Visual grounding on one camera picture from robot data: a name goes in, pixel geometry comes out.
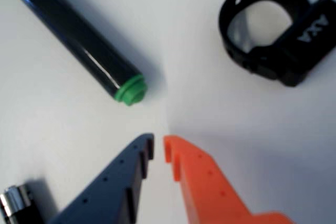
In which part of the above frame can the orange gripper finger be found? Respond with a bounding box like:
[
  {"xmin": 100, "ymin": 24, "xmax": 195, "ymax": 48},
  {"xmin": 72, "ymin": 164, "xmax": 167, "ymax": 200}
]
[{"xmin": 163, "ymin": 134, "xmax": 296, "ymax": 224}]

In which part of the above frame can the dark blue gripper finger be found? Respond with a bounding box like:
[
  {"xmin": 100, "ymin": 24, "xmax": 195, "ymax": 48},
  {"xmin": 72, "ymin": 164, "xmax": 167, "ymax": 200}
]
[{"xmin": 48, "ymin": 133, "xmax": 155, "ymax": 224}]

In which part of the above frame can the black marker with green cap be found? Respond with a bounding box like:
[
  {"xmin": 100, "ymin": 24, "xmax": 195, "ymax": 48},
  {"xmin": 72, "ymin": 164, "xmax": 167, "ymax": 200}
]
[{"xmin": 0, "ymin": 0, "xmax": 146, "ymax": 106}]

